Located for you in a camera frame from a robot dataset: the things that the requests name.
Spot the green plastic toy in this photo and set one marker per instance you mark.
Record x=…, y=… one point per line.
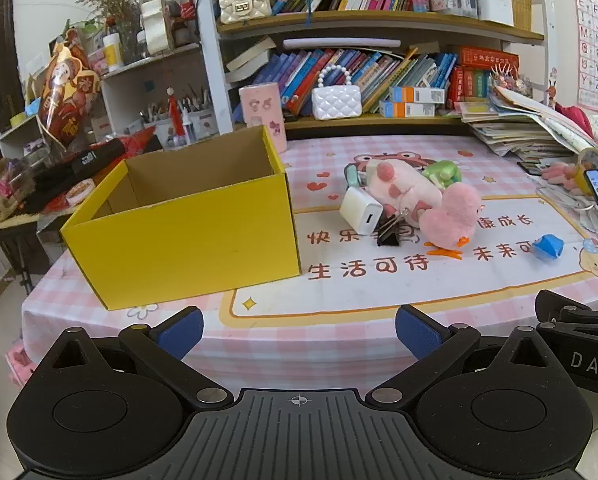
x=444, y=172

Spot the red thick books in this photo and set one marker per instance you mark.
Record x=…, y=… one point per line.
x=484, y=75

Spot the pink plush chick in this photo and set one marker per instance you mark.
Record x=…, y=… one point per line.
x=454, y=210

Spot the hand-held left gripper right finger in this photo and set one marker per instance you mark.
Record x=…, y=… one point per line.
x=416, y=332

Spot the white pen holder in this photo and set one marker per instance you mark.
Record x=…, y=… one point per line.
x=494, y=7

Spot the pink cylinder pen holder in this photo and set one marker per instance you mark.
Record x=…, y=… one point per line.
x=261, y=115

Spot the yellow tape roll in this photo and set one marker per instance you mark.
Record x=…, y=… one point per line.
x=591, y=160

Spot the white jar yellow label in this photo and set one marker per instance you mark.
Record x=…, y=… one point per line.
x=113, y=55

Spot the thick white-paged book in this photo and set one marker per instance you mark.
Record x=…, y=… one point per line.
x=249, y=55

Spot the yellow cardboard box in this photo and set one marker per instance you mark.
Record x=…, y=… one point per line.
x=179, y=250

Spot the stack of papers and booklets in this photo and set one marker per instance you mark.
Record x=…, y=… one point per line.
x=514, y=130

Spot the row of blue leaning books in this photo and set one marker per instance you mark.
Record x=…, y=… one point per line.
x=379, y=75

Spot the white quilted handbag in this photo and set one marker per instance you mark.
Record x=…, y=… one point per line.
x=336, y=100

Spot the small blue plastic toy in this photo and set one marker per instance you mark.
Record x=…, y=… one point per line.
x=548, y=247

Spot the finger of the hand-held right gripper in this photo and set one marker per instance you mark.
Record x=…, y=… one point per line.
x=559, y=307

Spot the white shelf unit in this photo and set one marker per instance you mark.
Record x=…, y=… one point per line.
x=144, y=77

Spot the red plastic bag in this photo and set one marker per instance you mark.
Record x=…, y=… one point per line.
x=139, y=142

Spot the dried flower bunch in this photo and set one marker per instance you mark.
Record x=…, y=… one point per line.
x=111, y=5

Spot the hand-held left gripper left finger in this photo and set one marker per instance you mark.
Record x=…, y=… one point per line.
x=181, y=332

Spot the red cloth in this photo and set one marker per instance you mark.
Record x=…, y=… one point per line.
x=574, y=117

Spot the red snack bag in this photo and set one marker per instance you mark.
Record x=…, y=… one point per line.
x=64, y=90

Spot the orange white carton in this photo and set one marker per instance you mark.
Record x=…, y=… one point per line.
x=419, y=94
x=411, y=109

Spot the pink floor item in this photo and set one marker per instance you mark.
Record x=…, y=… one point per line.
x=21, y=365

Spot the white rolled paper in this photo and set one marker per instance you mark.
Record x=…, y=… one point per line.
x=344, y=42

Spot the black long case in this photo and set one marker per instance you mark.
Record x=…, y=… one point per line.
x=74, y=167

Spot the pink fluffy item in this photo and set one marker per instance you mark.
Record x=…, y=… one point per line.
x=561, y=175

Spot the black binder clip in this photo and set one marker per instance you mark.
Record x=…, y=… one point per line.
x=389, y=236

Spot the brush and pen holders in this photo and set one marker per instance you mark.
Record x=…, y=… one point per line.
x=194, y=120

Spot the white ribbon roll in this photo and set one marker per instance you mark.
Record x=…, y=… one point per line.
x=156, y=25

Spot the teal plastic clip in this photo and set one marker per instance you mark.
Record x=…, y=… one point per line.
x=353, y=176

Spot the pink plush pig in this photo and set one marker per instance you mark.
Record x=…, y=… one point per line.
x=399, y=187

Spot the pink checked table mat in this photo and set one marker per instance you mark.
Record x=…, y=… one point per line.
x=329, y=285

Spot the white charger cube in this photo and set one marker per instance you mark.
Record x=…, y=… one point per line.
x=359, y=210

